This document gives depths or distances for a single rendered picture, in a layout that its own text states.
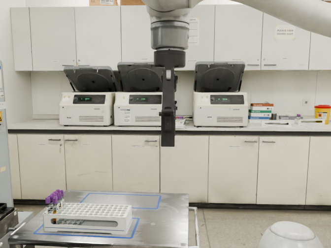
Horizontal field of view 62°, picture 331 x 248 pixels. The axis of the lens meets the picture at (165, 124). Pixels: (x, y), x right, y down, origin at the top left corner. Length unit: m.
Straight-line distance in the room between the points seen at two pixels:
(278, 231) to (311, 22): 0.48
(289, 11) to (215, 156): 2.47
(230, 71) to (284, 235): 2.56
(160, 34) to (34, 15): 3.04
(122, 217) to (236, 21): 2.66
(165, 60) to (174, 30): 0.07
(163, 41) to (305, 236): 0.56
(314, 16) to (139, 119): 2.43
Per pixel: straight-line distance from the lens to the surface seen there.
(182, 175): 3.01
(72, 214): 1.07
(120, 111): 2.94
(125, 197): 1.32
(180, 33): 0.64
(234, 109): 2.93
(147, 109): 2.90
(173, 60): 0.64
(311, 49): 3.48
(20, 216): 1.49
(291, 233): 0.77
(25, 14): 3.67
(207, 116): 2.90
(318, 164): 3.30
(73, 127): 3.08
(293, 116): 3.53
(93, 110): 3.01
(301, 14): 0.62
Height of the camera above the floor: 1.32
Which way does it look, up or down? 8 degrees down
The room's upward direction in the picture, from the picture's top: straight up
